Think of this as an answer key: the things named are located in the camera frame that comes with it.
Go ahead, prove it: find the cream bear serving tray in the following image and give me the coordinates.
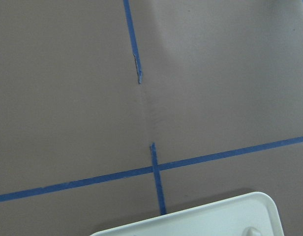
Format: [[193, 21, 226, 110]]
[[95, 192, 284, 236]]

